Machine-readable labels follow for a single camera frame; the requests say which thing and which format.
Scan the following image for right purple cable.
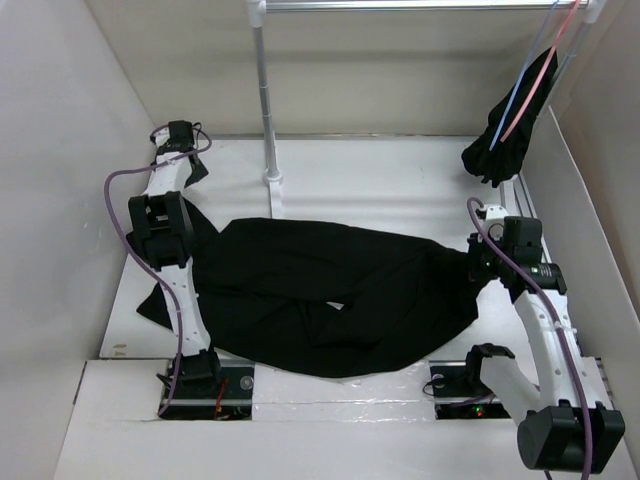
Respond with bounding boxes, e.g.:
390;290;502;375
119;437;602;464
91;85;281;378
466;197;599;474

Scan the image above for blue clothes hanger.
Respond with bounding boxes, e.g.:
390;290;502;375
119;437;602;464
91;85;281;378
489;0;559;151

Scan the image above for black garment on hanger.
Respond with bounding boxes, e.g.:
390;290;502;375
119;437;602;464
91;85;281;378
461;49;558;188

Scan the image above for purple cable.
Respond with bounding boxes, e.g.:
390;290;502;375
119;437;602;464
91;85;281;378
466;197;599;474
102;123;215;419

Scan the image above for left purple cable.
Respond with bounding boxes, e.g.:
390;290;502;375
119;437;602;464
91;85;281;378
102;123;215;419

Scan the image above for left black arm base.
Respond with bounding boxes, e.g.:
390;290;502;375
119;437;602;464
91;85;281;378
161;360;255;421

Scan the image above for silver clothes rack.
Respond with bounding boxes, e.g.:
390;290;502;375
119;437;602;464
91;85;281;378
246;1;606;219

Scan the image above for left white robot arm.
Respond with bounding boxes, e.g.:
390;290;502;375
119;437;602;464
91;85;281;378
128;120;223;400

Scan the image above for pink clothes hanger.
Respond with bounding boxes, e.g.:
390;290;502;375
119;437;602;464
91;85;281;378
498;0;581;143

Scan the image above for black trousers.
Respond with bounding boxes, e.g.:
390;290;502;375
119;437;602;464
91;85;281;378
137;194;484;386

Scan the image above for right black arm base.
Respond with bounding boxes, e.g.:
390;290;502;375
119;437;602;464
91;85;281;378
423;362;510;421

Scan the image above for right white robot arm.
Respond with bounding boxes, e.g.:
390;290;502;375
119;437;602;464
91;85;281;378
462;197;625;479

